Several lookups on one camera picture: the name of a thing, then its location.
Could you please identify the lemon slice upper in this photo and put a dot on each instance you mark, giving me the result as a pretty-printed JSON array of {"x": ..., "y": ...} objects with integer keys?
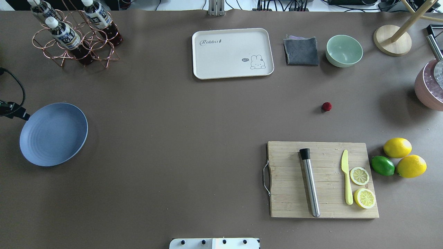
[{"x": 365, "y": 198}]

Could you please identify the metal ice scoop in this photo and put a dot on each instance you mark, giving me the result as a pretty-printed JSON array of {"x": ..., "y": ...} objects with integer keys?
[{"x": 438, "y": 68}]

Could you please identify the dark drink bottle top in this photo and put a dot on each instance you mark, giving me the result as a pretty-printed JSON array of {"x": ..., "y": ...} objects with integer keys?
[{"x": 70, "y": 40}]

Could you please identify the steel muddler black tip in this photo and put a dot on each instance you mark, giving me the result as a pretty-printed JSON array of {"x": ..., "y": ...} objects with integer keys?
[{"x": 312, "y": 194}]

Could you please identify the dark drink bottle left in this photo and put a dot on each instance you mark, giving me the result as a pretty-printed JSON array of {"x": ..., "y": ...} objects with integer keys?
[{"x": 102, "y": 21}]

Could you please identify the grey folded cloth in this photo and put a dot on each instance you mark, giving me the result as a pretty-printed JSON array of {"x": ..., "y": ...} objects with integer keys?
[{"x": 301, "y": 51}]

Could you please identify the whole yellow lemon upper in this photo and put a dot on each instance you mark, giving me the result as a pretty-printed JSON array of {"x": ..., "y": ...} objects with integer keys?
[{"x": 411, "y": 166}]

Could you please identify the wooden cup stand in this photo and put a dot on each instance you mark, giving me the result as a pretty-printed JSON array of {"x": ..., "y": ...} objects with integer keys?
[{"x": 395, "y": 41}]

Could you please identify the whole yellow lemon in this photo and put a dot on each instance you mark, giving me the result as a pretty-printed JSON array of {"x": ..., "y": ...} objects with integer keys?
[
  {"x": 411, "y": 166},
  {"x": 397, "y": 148}
]

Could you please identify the lemon slice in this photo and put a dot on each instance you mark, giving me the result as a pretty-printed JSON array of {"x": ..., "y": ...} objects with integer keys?
[
  {"x": 359, "y": 176},
  {"x": 365, "y": 198}
]

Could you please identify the lemon slice lower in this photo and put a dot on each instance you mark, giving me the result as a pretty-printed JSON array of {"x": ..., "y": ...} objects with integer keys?
[{"x": 359, "y": 176}]

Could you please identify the blue plate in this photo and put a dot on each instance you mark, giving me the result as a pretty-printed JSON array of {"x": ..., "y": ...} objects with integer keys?
[{"x": 54, "y": 134}]

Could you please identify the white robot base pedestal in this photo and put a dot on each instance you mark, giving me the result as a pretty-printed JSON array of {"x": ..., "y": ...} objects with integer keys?
[{"x": 215, "y": 243}]

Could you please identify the whole yellow lemon lower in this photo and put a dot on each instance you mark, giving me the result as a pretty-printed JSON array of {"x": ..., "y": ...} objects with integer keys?
[{"x": 397, "y": 148}]

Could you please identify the pink ice bowl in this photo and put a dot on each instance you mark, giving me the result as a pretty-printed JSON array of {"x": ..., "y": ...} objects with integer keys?
[{"x": 427, "y": 89}]

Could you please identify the wooden cutting board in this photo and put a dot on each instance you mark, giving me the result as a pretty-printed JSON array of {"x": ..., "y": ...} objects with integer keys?
[{"x": 288, "y": 185}]

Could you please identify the red strawberry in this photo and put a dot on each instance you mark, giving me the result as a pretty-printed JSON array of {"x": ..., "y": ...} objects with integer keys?
[{"x": 327, "y": 106}]

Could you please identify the white rabbit tray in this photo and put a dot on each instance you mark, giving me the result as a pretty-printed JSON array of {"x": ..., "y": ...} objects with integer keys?
[{"x": 229, "y": 53}]

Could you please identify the yellow plastic knife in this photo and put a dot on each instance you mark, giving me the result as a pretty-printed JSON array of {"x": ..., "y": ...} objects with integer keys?
[{"x": 345, "y": 170}]

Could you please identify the copper wire bottle rack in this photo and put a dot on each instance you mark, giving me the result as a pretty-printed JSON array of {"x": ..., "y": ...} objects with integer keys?
[{"x": 85, "y": 36}]

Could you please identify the dark drink bottle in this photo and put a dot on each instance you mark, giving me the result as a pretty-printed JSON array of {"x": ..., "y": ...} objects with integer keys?
[
  {"x": 70, "y": 40},
  {"x": 42, "y": 10},
  {"x": 102, "y": 21}
]

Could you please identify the dark drink bottle right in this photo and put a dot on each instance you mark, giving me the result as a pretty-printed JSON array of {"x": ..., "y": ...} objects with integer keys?
[{"x": 42, "y": 10}]

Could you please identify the green bowl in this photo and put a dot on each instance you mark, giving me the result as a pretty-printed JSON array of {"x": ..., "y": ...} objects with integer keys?
[{"x": 343, "y": 51}]

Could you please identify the green lime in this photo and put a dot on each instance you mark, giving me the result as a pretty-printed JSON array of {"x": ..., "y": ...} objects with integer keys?
[{"x": 383, "y": 165}]

